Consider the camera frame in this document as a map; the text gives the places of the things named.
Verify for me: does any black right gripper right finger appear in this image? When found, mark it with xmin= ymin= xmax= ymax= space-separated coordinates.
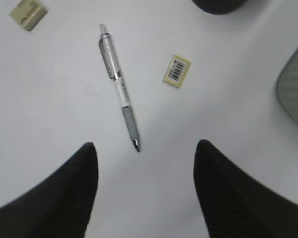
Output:
xmin=194 ymin=139 xmax=298 ymax=238

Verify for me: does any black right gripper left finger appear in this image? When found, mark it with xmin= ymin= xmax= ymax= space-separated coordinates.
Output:
xmin=0 ymin=142 xmax=99 ymax=238

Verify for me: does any pale green woven plastic basket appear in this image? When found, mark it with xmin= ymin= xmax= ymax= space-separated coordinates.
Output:
xmin=276 ymin=48 xmax=298 ymax=125

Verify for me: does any yellow eraser with barcode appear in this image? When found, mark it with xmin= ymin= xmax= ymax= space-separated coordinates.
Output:
xmin=162 ymin=55 xmax=192 ymax=89

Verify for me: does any white grey ballpoint pen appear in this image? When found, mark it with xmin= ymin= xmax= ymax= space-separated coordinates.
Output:
xmin=99 ymin=24 xmax=141 ymax=153

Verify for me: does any yellow eraser left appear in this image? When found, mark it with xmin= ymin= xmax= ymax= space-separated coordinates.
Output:
xmin=9 ymin=0 xmax=48 ymax=32

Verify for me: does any black mesh pen holder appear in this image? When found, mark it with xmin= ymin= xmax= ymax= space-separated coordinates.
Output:
xmin=192 ymin=0 xmax=247 ymax=15

